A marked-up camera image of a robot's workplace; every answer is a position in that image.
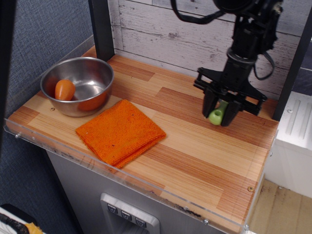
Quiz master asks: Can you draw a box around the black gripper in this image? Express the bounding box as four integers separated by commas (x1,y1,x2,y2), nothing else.
194,50,267,127

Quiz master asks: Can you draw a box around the green handled grey spatula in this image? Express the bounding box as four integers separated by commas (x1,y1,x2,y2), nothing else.
208,101,228,126

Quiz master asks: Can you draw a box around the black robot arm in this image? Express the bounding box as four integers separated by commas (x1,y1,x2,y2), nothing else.
194,0,282,127

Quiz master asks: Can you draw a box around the clear acrylic table guard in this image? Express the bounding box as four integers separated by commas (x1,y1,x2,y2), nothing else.
0,36,279,232

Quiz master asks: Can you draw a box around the white side unit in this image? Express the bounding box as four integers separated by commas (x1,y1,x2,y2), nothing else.
264,92,312,197

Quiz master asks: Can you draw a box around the orange folded cloth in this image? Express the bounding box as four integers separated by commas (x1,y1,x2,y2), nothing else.
76,99,166,169

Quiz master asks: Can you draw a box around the stainless steel bowl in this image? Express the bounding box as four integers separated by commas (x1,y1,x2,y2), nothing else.
40,57,114,117

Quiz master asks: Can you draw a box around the silver dispenser button panel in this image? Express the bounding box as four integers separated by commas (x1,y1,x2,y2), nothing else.
100,193,160,234

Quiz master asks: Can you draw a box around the grey toy fridge cabinet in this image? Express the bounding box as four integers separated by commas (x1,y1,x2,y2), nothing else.
47,151,222,234

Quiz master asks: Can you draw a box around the orange plastic carrot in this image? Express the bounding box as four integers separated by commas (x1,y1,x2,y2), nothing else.
55,79,76,101

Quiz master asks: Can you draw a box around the black right frame post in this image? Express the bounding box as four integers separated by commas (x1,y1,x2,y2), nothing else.
272,9,312,121

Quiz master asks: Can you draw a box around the black frame post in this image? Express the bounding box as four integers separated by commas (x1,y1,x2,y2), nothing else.
88,0,115,61
272,9,312,121

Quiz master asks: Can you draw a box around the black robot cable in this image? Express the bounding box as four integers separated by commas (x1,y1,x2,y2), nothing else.
170,0,274,81

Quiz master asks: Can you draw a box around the black left frame post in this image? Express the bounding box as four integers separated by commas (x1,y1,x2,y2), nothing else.
88,0,115,61

